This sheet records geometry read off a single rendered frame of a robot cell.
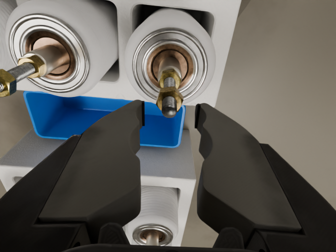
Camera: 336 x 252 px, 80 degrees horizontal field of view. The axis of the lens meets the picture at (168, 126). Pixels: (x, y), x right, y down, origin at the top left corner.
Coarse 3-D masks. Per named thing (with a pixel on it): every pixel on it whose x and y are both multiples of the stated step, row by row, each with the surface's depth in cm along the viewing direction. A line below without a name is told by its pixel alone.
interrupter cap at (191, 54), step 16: (160, 32) 18; (176, 32) 18; (144, 48) 19; (160, 48) 19; (176, 48) 19; (192, 48) 19; (144, 64) 20; (192, 64) 20; (144, 80) 21; (192, 80) 21
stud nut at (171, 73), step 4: (164, 72) 17; (168, 72) 17; (172, 72) 17; (176, 72) 17; (160, 76) 17; (164, 76) 17; (168, 76) 17; (172, 76) 17; (176, 76) 17; (160, 80) 17; (176, 80) 17; (180, 80) 17; (160, 84) 17; (176, 84) 17
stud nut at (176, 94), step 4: (160, 88) 14; (164, 88) 14; (168, 88) 14; (172, 88) 14; (176, 88) 14; (160, 92) 14; (164, 92) 14; (168, 92) 14; (172, 92) 14; (176, 92) 14; (160, 96) 14; (164, 96) 14; (172, 96) 14; (176, 96) 14; (180, 96) 14; (156, 100) 14; (160, 100) 14; (176, 100) 14; (180, 100) 14; (156, 104) 14; (160, 104) 14; (176, 104) 14; (180, 104) 14; (160, 108) 14
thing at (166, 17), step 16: (160, 16) 19; (176, 16) 18; (144, 32) 19; (192, 32) 19; (128, 48) 20; (208, 48) 20; (128, 64) 21; (208, 64) 20; (208, 80) 21; (144, 96) 22; (192, 96) 22
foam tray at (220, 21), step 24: (24, 0) 24; (120, 0) 23; (144, 0) 23; (168, 0) 23; (192, 0) 23; (216, 0) 23; (240, 0) 23; (120, 24) 25; (216, 24) 25; (120, 48) 26; (216, 48) 26; (120, 72) 28; (216, 72) 28; (96, 96) 30; (120, 96) 30; (216, 96) 30
